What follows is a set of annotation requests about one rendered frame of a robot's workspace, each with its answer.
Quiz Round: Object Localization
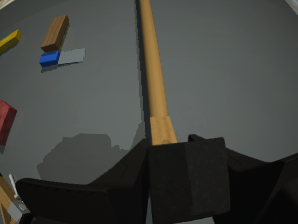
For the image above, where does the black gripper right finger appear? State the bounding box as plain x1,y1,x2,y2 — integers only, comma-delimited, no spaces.
213,148,298,224

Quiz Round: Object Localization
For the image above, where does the red rectangular block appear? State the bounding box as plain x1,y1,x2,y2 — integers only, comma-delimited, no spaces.
0,99,17,145

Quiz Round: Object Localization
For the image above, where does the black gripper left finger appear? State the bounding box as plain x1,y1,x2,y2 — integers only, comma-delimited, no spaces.
15,137,149,224

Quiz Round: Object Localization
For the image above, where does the brown wooden block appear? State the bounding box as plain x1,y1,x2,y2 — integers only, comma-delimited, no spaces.
41,15,69,53

